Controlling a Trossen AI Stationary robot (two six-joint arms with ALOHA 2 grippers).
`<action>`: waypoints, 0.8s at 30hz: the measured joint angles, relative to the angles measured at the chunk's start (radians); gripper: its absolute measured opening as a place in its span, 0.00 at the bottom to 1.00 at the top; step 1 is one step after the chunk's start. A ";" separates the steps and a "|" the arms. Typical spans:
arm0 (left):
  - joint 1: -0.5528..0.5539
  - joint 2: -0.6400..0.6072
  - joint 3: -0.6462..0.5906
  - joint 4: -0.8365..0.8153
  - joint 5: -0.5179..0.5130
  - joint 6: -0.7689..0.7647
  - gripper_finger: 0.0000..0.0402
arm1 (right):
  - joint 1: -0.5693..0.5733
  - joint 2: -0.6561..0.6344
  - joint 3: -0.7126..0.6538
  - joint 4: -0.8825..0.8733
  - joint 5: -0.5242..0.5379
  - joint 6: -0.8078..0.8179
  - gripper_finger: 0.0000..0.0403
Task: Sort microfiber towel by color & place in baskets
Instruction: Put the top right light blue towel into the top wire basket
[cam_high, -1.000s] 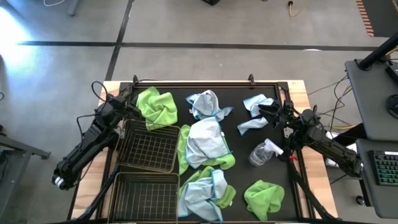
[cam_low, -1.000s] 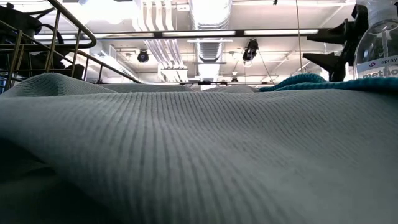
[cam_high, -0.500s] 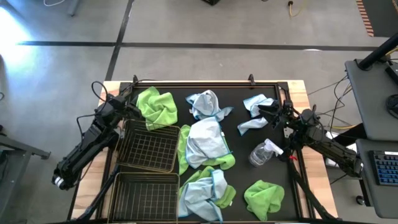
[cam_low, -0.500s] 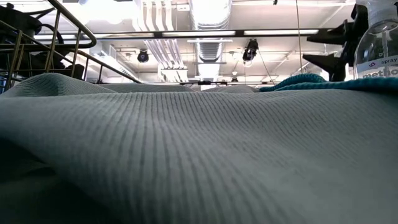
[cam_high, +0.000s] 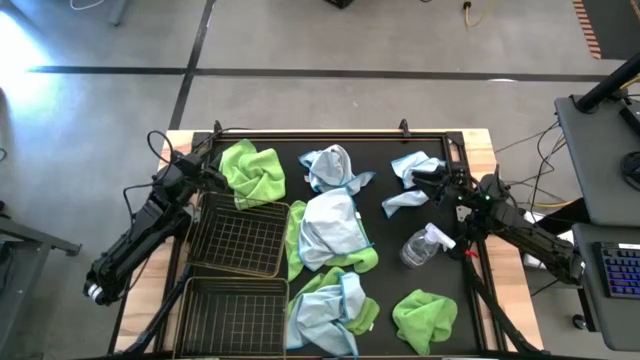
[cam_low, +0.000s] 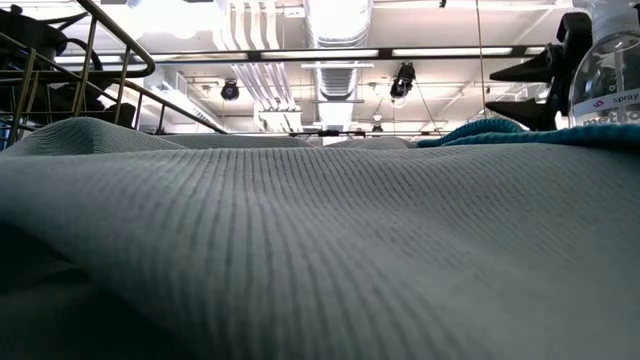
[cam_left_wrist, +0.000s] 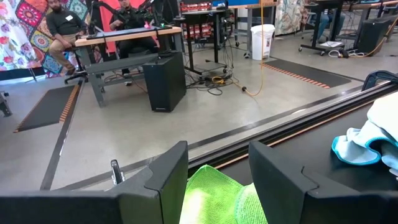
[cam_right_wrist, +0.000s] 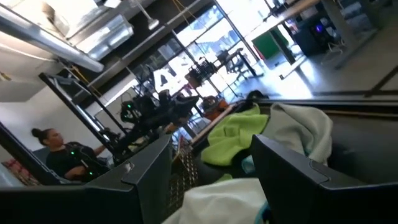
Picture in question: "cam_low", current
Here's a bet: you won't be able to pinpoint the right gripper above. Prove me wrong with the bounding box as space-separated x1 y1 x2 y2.
483 11 595 132

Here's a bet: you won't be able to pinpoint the light blue microfiber towel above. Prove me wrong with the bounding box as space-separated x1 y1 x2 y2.
0 115 640 360

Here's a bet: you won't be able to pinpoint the clear plastic spray bottle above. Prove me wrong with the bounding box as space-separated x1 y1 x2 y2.
568 0 640 127

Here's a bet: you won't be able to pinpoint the black ceiling spotlight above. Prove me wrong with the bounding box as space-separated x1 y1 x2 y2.
220 78 241 103
389 61 418 100

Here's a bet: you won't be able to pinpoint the black overhead rig bar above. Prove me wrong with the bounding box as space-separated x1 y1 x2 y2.
52 44 549 65

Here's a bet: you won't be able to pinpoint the white ceiling pipes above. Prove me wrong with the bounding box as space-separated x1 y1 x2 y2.
213 0 305 134

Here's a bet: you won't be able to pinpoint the thin hanging ceiling cable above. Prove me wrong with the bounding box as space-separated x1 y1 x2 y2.
473 0 488 120

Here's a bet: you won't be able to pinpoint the silver ceiling air duct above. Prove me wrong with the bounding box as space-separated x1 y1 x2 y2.
303 0 374 101

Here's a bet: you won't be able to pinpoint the gold wire basket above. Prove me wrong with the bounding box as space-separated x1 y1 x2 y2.
107 77 229 135
0 0 157 149

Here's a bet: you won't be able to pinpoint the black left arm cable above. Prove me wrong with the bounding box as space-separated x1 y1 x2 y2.
63 36 105 72

